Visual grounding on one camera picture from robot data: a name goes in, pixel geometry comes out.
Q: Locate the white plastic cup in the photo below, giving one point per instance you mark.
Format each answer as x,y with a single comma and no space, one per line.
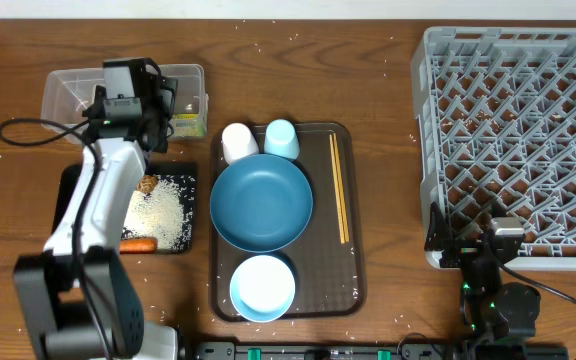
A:
238,142

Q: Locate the dark brown serving tray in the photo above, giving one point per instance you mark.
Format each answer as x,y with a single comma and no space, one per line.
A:
329,275

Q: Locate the brown dried mushroom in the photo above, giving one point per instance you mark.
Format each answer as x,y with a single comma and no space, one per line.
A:
147,184

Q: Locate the grey dishwasher rack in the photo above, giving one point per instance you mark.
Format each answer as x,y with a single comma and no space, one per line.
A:
496,109

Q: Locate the light blue plastic cup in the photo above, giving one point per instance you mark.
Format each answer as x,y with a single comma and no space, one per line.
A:
281,140

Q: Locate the clear plastic bin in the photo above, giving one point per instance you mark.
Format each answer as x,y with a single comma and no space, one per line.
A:
68,93

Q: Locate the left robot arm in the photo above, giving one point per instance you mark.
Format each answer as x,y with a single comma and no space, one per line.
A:
76,297

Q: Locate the dark blue plate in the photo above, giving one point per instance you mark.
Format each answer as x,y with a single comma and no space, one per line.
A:
261,203

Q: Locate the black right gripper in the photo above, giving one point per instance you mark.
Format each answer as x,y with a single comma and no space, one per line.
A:
441,237

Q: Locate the black waste tray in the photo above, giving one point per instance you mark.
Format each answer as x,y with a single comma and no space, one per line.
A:
173,169

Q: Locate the pile of rice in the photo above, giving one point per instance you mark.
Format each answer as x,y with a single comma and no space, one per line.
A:
167,214

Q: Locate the light blue bowl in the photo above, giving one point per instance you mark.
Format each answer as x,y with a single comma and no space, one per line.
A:
262,288

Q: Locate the yellow green snack wrapper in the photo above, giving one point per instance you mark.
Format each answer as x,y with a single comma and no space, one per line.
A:
188,126

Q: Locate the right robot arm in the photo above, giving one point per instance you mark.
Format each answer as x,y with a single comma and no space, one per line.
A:
501,315

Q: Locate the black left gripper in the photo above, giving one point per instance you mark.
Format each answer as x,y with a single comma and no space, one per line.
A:
161,89

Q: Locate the orange carrot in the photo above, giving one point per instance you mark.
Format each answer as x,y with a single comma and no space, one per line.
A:
139,245

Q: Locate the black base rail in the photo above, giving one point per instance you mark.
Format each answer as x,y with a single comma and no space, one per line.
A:
230,351

